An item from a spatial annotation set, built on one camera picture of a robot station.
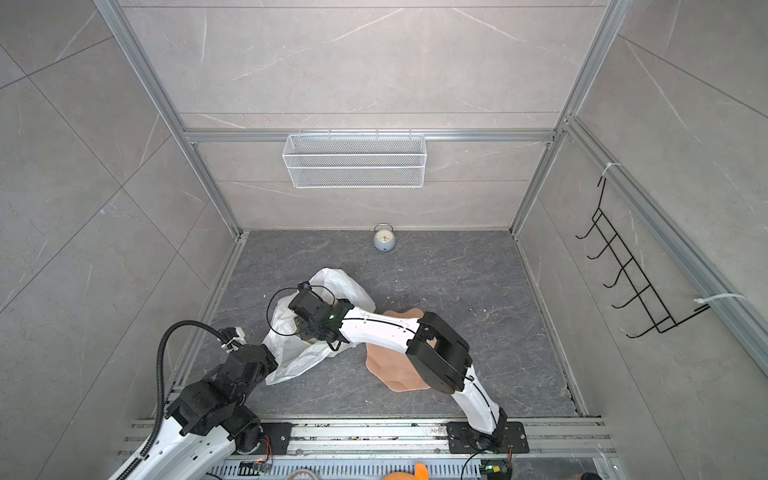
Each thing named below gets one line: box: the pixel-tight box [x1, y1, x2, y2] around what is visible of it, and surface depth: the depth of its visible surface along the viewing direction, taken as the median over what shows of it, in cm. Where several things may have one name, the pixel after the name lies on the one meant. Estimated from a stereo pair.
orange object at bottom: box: [382, 462, 429, 480], surface depth 67 cm
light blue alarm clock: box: [373, 223, 396, 253], surface depth 116 cm
